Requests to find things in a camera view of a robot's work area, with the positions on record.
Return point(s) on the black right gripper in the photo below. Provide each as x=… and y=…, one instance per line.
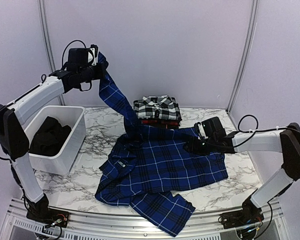
x=192, y=147

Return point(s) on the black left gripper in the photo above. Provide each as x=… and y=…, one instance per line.
x=100, y=74

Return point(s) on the blue plaid long sleeve shirt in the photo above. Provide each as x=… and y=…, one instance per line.
x=147, y=164

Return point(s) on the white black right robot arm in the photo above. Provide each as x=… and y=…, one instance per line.
x=275, y=153

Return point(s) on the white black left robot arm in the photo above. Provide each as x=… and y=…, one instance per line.
x=15, y=143

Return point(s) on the red black folded shirt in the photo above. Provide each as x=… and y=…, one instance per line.
x=162, y=123

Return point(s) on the black white checked folded shirt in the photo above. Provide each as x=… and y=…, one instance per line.
x=163, y=101

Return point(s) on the white plastic bin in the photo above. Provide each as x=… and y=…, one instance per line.
x=61, y=163

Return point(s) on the black garment in bin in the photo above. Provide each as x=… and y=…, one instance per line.
x=50, y=138

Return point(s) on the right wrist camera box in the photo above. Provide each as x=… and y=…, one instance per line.
x=210, y=128

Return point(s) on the left aluminium wall post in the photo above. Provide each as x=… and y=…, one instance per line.
x=45, y=34

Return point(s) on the aluminium wall post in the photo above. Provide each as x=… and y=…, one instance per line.
x=45, y=34
x=245, y=54

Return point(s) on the right aluminium wall post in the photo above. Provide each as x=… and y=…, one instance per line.
x=245, y=54

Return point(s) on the aluminium front rail frame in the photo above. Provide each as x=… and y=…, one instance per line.
x=102, y=226

